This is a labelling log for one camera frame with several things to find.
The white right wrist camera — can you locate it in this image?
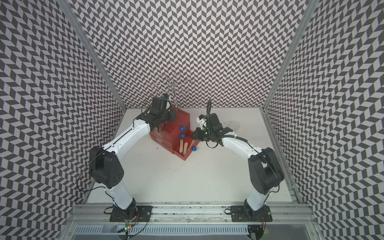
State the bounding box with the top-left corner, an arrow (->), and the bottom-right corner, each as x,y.
197,115 -> 207,129

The pink folding knife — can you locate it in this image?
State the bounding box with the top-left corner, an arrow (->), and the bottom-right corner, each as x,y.
179,139 -> 184,153
183,142 -> 189,155

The aluminium corner post right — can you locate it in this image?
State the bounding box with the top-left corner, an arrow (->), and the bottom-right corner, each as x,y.
262,0 -> 320,111

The aluminium corner post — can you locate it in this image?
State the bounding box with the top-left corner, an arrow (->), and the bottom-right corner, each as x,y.
262,0 -> 320,111
56,0 -> 127,112

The red plastic drawer cabinet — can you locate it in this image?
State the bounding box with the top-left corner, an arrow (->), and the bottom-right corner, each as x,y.
150,106 -> 191,154

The aluminium corner post left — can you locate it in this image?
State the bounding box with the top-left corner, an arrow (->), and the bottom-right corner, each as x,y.
56,0 -> 127,112

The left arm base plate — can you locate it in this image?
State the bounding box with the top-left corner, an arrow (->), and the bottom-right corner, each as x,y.
110,206 -> 153,223

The clear drinking glass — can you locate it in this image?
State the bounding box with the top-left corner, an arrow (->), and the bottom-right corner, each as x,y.
228,121 -> 240,130

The aluminium front rail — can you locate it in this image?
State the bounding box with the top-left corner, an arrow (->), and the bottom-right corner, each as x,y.
65,202 -> 319,226

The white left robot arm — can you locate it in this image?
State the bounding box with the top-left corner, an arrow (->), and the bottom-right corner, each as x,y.
89,94 -> 176,213

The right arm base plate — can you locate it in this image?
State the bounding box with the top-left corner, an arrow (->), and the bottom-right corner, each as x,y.
230,205 -> 273,223

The chrome wire stand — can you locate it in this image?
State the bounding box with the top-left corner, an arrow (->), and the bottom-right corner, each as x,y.
152,72 -> 193,108

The red bottom drawer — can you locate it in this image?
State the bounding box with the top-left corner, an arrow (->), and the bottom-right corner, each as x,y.
172,131 -> 200,161

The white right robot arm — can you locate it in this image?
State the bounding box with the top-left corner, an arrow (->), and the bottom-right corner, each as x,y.
191,114 -> 285,212

